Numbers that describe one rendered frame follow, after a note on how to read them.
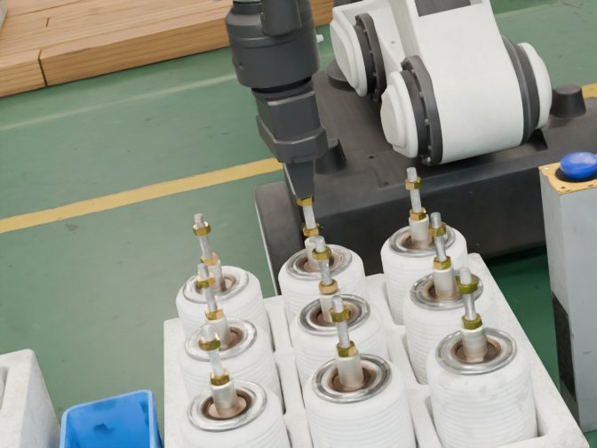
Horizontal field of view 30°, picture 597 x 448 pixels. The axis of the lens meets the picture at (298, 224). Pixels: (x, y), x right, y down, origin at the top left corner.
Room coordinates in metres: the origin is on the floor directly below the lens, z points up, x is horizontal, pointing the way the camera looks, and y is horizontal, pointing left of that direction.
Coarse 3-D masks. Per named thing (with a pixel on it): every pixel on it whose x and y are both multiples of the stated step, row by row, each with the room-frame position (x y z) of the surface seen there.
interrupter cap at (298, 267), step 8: (336, 248) 1.12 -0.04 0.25; (344, 248) 1.11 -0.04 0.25; (296, 256) 1.12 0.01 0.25; (304, 256) 1.12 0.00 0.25; (336, 256) 1.10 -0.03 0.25; (344, 256) 1.10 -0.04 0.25; (288, 264) 1.10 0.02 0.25; (296, 264) 1.10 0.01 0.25; (304, 264) 1.10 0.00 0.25; (336, 264) 1.08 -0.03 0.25; (344, 264) 1.08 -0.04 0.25; (288, 272) 1.09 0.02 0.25; (296, 272) 1.08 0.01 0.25; (304, 272) 1.08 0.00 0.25; (312, 272) 1.08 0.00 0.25; (320, 272) 1.07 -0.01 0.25; (336, 272) 1.06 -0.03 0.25; (304, 280) 1.07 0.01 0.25; (312, 280) 1.06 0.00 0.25
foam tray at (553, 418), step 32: (480, 256) 1.17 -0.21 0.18; (384, 288) 1.15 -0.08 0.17; (384, 320) 1.07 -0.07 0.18; (512, 320) 1.02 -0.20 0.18; (288, 352) 1.04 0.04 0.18; (288, 384) 0.98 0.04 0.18; (416, 384) 0.94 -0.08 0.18; (544, 384) 0.89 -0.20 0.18; (288, 416) 0.93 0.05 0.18; (416, 416) 0.88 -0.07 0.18; (544, 416) 0.84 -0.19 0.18
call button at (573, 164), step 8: (576, 152) 1.08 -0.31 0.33; (584, 152) 1.08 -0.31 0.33; (568, 160) 1.06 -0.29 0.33; (576, 160) 1.06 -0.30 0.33; (584, 160) 1.06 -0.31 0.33; (592, 160) 1.05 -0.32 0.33; (568, 168) 1.05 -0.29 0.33; (576, 168) 1.05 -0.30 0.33; (584, 168) 1.04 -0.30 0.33; (592, 168) 1.04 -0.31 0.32; (568, 176) 1.06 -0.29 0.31; (576, 176) 1.05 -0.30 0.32; (584, 176) 1.05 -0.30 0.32
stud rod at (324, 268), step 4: (316, 236) 0.98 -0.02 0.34; (320, 236) 0.98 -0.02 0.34; (316, 240) 0.98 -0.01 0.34; (320, 240) 0.98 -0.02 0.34; (316, 244) 0.98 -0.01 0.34; (320, 244) 0.98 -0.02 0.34; (324, 244) 0.98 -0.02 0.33; (316, 248) 0.98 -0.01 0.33; (320, 248) 0.98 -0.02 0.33; (324, 248) 0.98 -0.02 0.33; (324, 260) 0.98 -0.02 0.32; (320, 264) 0.98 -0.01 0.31; (324, 264) 0.98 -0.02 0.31; (328, 264) 0.98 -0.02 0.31; (320, 268) 0.98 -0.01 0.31; (324, 268) 0.98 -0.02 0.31; (328, 268) 0.98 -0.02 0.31; (324, 272) 0.98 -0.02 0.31; (328, 272) 0.98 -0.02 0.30; (324, 276) 0.98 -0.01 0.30; (328, 276) 0.98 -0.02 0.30; (324, 280) 0.98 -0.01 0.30; (328, 280) 0.98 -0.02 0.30; (324, 284) 0.98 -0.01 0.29
